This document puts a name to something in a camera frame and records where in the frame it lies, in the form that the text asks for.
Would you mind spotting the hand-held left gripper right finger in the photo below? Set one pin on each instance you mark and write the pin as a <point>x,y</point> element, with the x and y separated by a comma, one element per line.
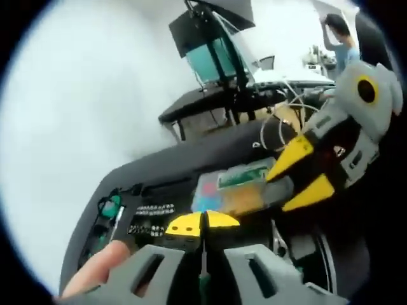
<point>232,276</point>

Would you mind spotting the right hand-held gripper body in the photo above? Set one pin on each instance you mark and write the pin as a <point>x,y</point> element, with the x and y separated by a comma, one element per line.
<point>349,95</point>

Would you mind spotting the cluttered white desk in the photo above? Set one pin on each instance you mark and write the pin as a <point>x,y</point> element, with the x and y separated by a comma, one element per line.
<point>318,68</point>

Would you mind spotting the person's left hand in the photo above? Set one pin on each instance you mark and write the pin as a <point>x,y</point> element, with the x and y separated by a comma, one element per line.
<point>101,263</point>

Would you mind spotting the small green tool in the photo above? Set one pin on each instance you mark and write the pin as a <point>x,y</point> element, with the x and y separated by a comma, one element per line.
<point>111,206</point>

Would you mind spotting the clear plastic parts case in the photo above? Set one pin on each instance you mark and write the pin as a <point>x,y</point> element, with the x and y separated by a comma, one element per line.
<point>241,181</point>

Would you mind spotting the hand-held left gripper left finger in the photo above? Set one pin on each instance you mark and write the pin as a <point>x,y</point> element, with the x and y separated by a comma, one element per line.
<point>178,273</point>

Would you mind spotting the black stand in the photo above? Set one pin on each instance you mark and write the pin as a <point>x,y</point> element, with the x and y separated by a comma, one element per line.
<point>237,95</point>

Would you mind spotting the slim chrome screwdriver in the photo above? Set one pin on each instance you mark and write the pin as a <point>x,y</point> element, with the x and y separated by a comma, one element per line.
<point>117,222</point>

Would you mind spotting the black toolbox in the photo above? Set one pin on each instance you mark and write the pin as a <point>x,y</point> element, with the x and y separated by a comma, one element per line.
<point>149,193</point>

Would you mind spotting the dark rounded object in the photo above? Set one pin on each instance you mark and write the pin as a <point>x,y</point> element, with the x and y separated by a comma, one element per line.
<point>280,136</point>

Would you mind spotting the black photography panel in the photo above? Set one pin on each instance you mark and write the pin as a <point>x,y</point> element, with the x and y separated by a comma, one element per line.
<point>222,12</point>

